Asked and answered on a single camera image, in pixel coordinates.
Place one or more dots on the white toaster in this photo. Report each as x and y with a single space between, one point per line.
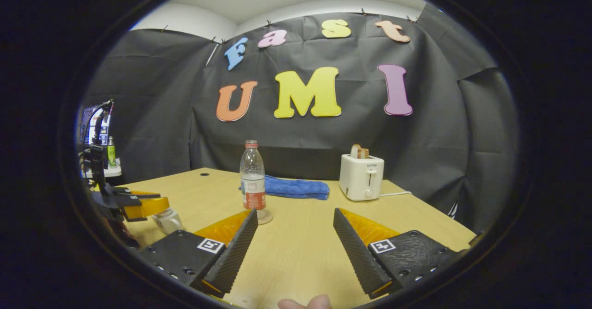
360 177

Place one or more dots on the brown bread slice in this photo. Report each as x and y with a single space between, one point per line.
365 153

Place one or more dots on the white side table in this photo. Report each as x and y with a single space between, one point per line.
113 171

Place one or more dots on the computer monitor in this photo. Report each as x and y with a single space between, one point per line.
107 128

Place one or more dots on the green drink bottle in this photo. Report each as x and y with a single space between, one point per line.
111 154

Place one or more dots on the clear plastic water bottle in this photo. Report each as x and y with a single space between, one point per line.
253 179

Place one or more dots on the pale bread slice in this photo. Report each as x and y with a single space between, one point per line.
355 151

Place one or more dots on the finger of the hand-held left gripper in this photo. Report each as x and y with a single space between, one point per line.
148 208
127 193

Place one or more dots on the black backdrop cloth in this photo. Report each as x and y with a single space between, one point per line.
296 138

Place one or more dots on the blue folded towel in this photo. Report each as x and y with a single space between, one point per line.
296 188

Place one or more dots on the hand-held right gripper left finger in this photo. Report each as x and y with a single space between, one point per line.
231 256

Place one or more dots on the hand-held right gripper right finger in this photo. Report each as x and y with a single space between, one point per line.
358 258

